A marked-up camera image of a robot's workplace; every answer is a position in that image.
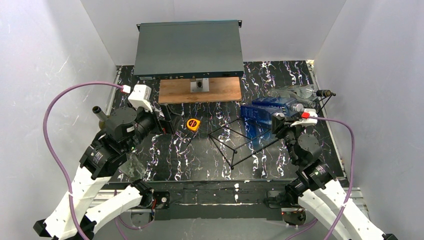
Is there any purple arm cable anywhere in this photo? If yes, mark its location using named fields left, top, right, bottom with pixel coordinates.
left=284, top=111, right=356, bottom=240
left=42, top=81, right=132, bottom=240

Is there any orange small object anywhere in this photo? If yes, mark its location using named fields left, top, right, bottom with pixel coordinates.
left=186, top=118, right=201, bottom=132

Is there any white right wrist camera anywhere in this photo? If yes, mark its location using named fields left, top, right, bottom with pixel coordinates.
left=290, top=108, right=318, bottom=127

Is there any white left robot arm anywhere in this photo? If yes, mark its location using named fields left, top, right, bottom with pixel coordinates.
left=33, top=104, right=182, bottom=240

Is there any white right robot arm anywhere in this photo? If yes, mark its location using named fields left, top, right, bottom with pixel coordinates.
left=266, top=111, right=396, bottom=240

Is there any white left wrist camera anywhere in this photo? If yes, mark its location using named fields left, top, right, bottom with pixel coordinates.
left=122, top=84, right=153, bottom=113

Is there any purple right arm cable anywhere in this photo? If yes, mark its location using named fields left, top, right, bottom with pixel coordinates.
left=284, top=111, right=356, bottom=240

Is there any black wire wine rack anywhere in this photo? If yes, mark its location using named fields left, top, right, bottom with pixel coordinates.
left=207, top=91, right=336, bottom=171

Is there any dark green wine bottle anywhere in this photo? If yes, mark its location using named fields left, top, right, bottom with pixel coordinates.
left=92, top=106, right=110, bottom=130

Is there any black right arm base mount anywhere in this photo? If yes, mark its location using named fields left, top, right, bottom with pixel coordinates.
left=263, top=190, right=307, bottom=226

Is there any silver wrench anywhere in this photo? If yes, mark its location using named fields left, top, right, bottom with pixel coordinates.
left=175, top=130, right=194, bottom=147

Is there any clear square bottle black cap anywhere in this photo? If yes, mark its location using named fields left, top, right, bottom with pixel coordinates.
left=291, top=84, right=334, bottom=100

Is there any blue square bottle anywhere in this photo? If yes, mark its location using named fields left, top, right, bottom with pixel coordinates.
left=251, top=97, right=304, bottom=116
left=240, top=104, right=283, bottom=126

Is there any grey rack-mount device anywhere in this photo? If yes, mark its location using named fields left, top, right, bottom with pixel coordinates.
left=133, top=19, right=244, bottom=80

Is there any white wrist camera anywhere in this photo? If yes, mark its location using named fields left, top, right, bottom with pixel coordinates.
left=290, top=108, right=318, bottom=127
left=122, top=84, right=153, bottom=113

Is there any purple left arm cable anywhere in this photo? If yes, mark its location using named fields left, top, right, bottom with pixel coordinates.
left=42, top=81, right=132, bottom=240

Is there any wooden board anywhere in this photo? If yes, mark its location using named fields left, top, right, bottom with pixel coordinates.
left=158, top=76, right=242, bottom=104

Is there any clear round glass bottle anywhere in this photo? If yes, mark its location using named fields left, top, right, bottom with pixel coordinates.
left=267, top=84, right=318, bottom=108

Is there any blue square bottle front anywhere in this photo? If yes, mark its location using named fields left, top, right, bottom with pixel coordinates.
left=251, top=97, right=304, bottom=116

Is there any metal bracket on board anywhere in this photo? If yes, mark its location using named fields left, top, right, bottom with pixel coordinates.
left=190, top=78, right=210, bottom=93

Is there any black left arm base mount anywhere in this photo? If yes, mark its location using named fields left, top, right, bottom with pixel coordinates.
left=143, top=191, right=171, bottom=210

